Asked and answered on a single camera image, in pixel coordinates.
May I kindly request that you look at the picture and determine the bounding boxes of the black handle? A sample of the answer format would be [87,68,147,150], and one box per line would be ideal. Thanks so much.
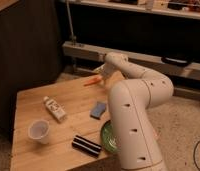
[161,57,192,67]

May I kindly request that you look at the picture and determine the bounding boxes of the blue sponge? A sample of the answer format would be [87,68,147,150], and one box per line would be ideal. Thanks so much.
[90,102,106,119]

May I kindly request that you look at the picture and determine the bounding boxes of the white labelled bottle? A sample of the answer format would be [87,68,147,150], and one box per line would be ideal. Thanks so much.
[43,96,66,122]

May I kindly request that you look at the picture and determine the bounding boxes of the green round bowl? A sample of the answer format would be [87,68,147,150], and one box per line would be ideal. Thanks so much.
[100,120,117,154]

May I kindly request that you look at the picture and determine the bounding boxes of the wooden table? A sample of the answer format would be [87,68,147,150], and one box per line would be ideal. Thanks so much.
[10,72,123,171]

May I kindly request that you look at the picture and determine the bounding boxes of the metal pole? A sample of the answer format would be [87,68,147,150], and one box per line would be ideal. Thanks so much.
[66,0,77,46]

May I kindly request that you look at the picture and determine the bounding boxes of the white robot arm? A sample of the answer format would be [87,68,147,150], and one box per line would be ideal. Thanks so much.
[100,52,174,171]

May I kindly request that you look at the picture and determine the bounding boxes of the wooden beam rail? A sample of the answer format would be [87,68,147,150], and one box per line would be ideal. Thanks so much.
[62,41,200,81]

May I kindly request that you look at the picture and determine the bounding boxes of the black white striped box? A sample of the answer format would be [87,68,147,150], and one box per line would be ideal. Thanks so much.
[72,135,102,157]

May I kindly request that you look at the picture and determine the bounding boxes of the clear plastic cup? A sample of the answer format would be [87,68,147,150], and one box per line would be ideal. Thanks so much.
[28,120,49,144]

